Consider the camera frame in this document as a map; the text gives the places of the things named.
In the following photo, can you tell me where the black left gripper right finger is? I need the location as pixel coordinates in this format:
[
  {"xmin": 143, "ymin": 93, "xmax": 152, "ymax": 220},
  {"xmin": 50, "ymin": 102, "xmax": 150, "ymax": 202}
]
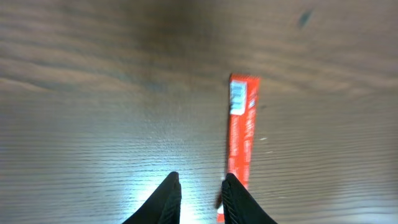
[{"xmin": 221, "ymin": 173, "xmax": 277, "ymax": 224}]

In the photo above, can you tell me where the red stick sachet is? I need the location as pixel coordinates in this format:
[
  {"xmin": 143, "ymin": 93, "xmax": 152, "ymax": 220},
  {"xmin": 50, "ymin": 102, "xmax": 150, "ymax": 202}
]
[{"xmin": 216, "ymin": 73, "xmax": 261, "ymax": 223}]

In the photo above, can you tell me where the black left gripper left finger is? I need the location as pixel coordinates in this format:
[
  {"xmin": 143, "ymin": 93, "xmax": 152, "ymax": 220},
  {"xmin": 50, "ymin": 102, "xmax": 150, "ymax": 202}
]
[{"xmin": 123, "ymin": 171, "xmax": 182, "ymax": 224}]

